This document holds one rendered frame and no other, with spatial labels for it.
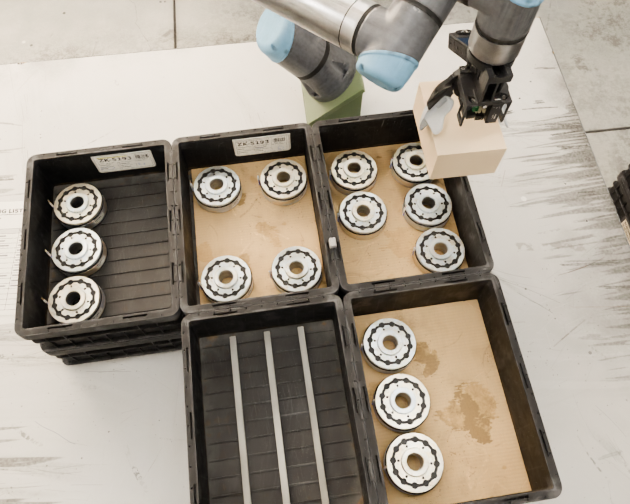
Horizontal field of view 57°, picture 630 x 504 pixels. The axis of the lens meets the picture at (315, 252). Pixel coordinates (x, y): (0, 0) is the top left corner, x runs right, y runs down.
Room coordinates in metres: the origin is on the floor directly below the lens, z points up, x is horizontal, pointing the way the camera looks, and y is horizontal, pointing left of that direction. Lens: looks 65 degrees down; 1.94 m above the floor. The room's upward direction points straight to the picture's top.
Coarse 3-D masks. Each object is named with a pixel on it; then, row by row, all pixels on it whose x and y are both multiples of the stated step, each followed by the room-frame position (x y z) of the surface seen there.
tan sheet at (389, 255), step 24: (384, 168) 0.73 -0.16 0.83; (336, 192) 0.67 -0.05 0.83; (384, 192) 0.67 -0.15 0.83; (336, 216) 0.61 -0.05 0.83; (360, 240) 0.55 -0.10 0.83; (384, 240) 0.55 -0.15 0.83; (408, 240) 0.55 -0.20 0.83; (360, 264) 0.49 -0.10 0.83; (384, 264) 0.50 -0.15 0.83; (408, 264) 0.50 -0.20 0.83
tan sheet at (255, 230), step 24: (240, 168) 0.73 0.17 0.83; (216, 216) 0.61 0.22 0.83; (240, 216) 0.61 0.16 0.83; (264, 216) 0.61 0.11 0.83; (288, 216) 0.61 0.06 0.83; (312, 216) 0.61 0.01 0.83; (216, 240) 0.55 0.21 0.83; (240, 240) 0.55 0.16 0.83; (264, 240) 0.55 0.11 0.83; (288, 240) 0.55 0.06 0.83; (312, 240) 0.55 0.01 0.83; (264, 264) 0.49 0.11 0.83; (264, 288) 0.44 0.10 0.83
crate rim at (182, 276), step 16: (256, 128) 0.77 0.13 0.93; (272, 128) 0.77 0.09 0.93; (288, 128) 0.77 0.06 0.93; (304, 128) 0.77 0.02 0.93; (176, 144) 0.73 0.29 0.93; (176, 160) 0.69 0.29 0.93; (176, 176) 0.65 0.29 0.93; (176, 192) 0.61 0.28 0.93; (320, 192) 0.61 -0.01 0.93; (176, 208) 0.57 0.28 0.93; (320, 208) 0.57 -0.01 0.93; (176, 224) 0.54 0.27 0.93; (176, 240) 0.50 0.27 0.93; (336, 272) 0.43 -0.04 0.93; (320, 288) 0.40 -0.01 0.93; (336, 288) 0.40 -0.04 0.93; (208, 304) 0.37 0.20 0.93; (240, 304) 0.37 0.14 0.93; (256, 304) 0.37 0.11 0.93
